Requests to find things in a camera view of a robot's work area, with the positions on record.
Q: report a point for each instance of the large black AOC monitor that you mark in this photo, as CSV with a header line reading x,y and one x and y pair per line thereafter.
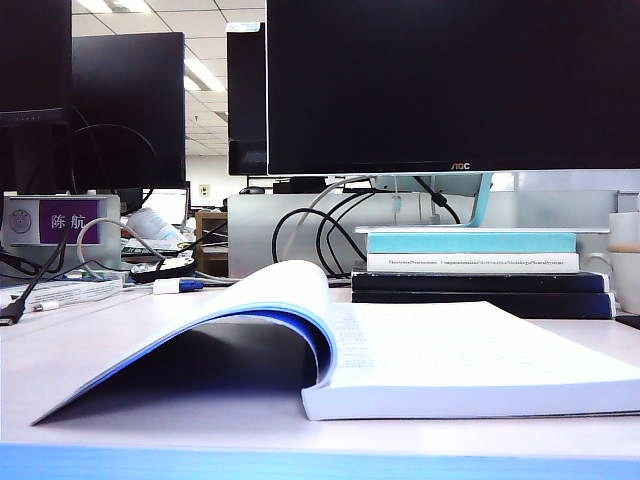
x,y
450,85

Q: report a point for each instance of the black round device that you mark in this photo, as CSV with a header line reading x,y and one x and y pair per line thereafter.
x,y
170,270

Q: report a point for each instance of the blue cover paperback book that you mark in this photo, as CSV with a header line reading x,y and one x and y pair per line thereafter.
x,y
450,350

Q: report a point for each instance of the light blue monitor stand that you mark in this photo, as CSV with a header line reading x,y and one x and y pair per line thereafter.
x,y
482,200

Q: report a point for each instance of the narrow black background monitor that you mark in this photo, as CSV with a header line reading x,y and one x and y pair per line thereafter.
x,y
247,100

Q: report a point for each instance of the flat white box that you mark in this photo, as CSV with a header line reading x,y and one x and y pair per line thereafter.
x,y
65,290

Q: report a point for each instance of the silver desk partition panel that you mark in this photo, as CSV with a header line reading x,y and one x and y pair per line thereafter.
x,y
540,210

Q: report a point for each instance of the silver monitor base plate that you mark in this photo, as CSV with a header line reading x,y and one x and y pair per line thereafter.
x,y
450,229

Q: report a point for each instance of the black monitor seen from behind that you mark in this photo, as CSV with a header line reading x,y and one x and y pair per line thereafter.
x,y
130,110

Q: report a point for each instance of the teal spine book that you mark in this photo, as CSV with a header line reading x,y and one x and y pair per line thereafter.
x,y
470,243

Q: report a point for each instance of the white spine book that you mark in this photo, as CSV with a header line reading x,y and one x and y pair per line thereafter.
x,y
470,262

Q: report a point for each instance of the dark navy book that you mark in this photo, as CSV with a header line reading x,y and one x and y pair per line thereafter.
x,y
550,303
475,282

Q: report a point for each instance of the black monitor with thin bezel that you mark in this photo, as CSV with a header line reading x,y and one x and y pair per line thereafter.
x,y
32,60

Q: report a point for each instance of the white mug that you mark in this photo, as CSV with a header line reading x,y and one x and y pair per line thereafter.
x,y
625,270

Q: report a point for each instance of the white and blue VGA adapter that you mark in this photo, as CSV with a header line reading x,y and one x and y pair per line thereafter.
x,y
175,286

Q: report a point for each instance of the purple and white name plate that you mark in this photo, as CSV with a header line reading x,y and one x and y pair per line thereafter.
x,y
67,220

